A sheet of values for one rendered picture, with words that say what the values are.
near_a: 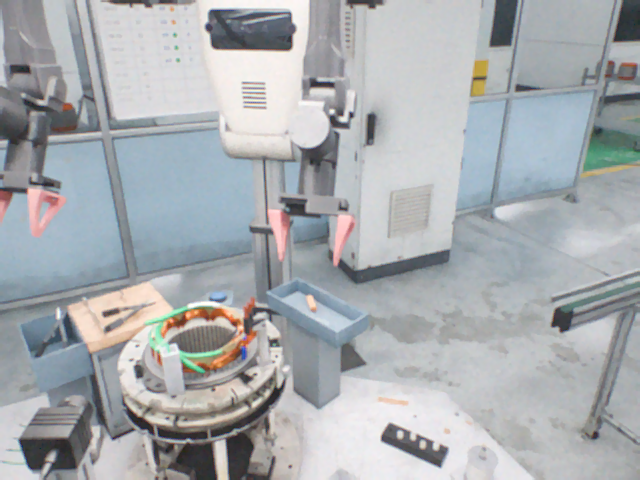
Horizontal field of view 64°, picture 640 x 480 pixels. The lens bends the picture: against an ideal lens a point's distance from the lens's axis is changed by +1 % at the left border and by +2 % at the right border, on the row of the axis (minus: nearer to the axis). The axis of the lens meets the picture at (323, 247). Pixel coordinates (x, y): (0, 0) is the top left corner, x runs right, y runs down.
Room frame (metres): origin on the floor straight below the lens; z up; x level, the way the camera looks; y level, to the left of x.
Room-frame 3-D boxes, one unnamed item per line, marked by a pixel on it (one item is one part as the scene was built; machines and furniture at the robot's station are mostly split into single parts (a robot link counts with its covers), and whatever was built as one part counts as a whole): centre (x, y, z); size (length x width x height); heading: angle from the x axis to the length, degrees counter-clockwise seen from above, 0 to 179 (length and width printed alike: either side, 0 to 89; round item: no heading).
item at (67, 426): (0.35, 0.24, 1.37); 0.06 x 0.04 x 0.04; 1
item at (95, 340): (1.03, 0.48, 1.05); 0.20 x 0.19 x 0.02; 127
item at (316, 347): (1.06, 0.02, 0.92); 0.25 x 0.11 x 0.28; 45
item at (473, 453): (0.78, -0.34, 0.82); 0.06 x 0.06 x 0.07
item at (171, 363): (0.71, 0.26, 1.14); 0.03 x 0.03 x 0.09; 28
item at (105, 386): (1.03, 0.48, 0.91); 0.19 x 0.19 x 0.26; 37
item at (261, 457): (0.79, 0.14, 0.83); 0.05 x 0.04 x 0.02; 172
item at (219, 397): (0.83, 0.24, 1.09); 0.32 x 0.32 x 0.01
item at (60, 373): (0.94, 0.60, 0.92); 0.17 x 0.11 x 0.28; 37
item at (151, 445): (0.79, 0.36, 0.91); 0.02 x 0.02 x 0.21
